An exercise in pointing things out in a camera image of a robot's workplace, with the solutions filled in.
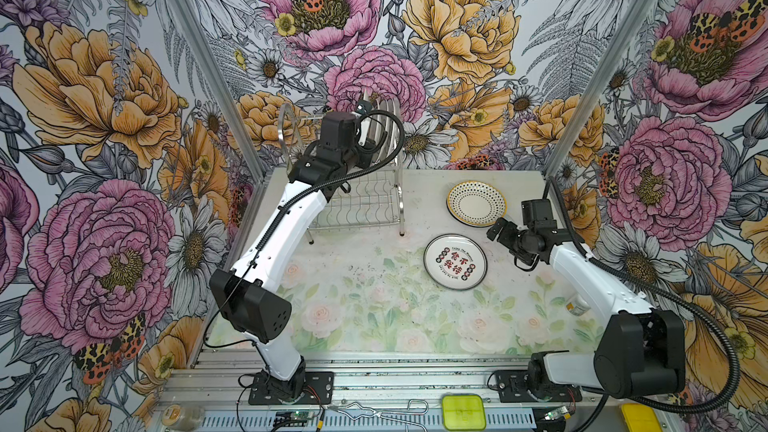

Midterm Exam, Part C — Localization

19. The chrome wire dish rack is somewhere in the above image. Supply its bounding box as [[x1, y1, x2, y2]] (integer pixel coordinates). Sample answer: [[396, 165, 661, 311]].
[[278, 99, 406, 243]]

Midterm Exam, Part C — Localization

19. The yellow rimmed white plate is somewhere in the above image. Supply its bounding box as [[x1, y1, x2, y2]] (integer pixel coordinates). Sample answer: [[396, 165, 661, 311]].
[[446, 181, 507, 228]]

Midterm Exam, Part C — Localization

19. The red dotted rim plate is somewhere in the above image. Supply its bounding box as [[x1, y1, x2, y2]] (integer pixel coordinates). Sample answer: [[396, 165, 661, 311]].
[[423, 234, 488, 291]]

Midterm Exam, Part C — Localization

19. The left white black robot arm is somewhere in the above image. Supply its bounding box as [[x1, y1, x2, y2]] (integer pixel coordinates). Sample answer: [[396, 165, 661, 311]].
[[209, 110, 405, 402]]

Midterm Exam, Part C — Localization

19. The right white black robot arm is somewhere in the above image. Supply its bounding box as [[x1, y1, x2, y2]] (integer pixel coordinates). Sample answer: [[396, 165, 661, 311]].
[[487, 199, 685, 399]]

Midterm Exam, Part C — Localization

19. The small white pill bottle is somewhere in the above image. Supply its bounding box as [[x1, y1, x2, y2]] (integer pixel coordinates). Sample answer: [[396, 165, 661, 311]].
[[566, 293, 591, 317]]

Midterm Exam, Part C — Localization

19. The green square lid box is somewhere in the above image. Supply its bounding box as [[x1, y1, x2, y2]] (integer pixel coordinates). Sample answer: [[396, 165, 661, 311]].
[[441, 394, 487, 432]]

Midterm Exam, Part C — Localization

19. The yellow box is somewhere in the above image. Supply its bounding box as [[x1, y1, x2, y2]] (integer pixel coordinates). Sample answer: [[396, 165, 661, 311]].
[[620, 403, 663, 432]]

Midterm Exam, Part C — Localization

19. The small green circuit board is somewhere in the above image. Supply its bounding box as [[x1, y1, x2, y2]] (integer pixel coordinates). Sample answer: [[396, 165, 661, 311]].
[[272, 411, 315, 429]]

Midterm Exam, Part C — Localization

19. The left black corrugated cable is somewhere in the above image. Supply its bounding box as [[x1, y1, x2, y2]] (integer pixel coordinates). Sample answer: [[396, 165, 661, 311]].
[[203, 109, 407, 349]]

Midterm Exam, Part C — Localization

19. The black corrugated cable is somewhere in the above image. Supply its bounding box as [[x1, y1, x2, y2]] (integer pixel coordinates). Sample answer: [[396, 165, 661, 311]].
[[542, 176, 742, 432], [203, 109, 407, 349]]

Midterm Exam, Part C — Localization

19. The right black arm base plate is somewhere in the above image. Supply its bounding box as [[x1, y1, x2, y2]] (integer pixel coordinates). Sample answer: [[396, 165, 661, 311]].
[[487, 370, 582, 403]]

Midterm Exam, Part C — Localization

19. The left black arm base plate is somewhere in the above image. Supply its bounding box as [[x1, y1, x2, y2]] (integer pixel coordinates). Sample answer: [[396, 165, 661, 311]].
[[248, 371, 335, 406]]

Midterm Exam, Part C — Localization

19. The bent metal wire hook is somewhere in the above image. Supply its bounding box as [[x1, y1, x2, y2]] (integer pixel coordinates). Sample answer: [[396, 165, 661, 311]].
[[327, 399, 430, 431]]

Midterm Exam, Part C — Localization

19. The right black corrugated cable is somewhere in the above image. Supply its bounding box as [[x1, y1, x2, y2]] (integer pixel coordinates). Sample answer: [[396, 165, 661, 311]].
[[542, 176, 742, 432]]

